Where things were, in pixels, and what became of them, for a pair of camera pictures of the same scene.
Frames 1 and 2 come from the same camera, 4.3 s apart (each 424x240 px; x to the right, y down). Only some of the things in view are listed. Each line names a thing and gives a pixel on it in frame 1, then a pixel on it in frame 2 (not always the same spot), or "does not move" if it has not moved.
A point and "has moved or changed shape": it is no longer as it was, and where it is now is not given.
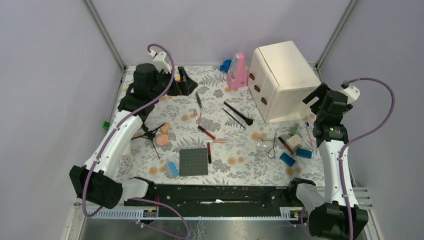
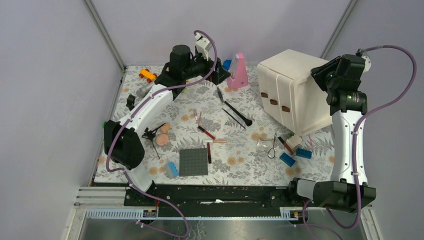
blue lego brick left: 287,159 does not move
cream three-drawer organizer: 279,78 has moved or changed shape
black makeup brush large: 247,121 does not move
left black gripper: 185,87 to 220,74
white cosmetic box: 293,141 does not move
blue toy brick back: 225,67 does not move
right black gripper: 320,92 to 318,73
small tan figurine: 165,128 does not move
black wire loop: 275,134 does not move
